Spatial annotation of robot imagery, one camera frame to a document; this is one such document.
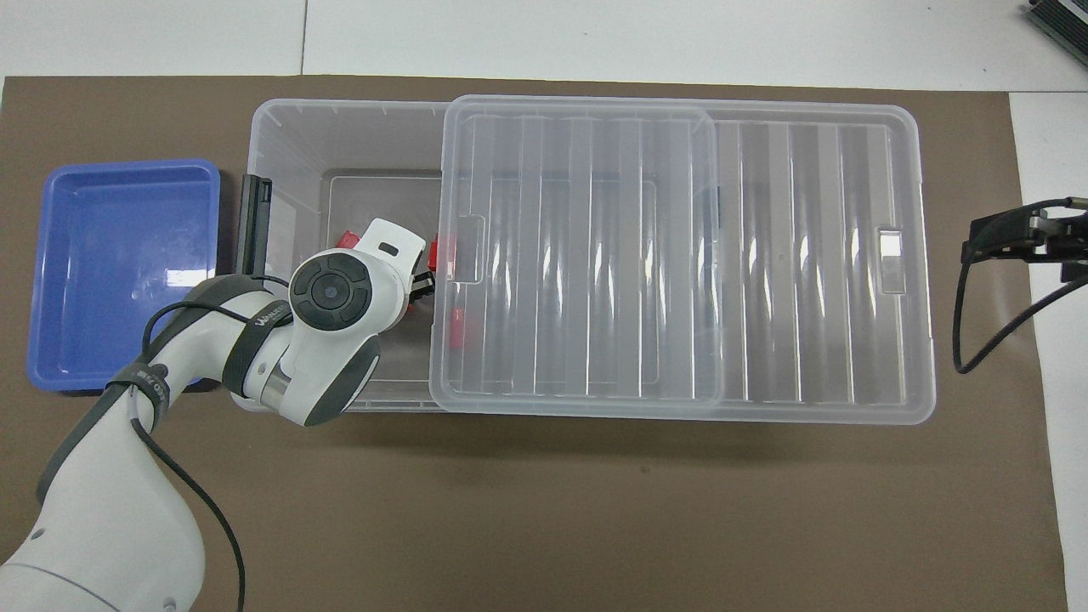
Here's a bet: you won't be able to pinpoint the black box latch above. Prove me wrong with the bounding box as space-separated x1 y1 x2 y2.
237 173 275 278

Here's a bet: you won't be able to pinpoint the clear plastic storage box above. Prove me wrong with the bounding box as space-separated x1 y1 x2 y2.
249 98 725 414

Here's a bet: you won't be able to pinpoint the clear plastic box lid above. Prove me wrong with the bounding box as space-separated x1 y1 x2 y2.
428 93 937 427

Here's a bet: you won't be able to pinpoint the grey ribbed device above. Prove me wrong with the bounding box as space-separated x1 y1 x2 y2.
1023 0 1088 46

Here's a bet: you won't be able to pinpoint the blue plastic tray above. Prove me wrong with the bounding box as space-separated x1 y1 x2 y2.
27 159 222 394

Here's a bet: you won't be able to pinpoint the black cable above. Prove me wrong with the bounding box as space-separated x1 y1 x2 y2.
127 272 292 612
951 196 1088 376

